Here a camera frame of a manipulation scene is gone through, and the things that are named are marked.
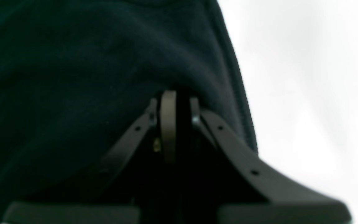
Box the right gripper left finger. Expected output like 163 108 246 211
2 90 177 224

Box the black t-shirt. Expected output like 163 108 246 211
0 0 258 221

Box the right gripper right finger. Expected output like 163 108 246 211
190 97 352 224

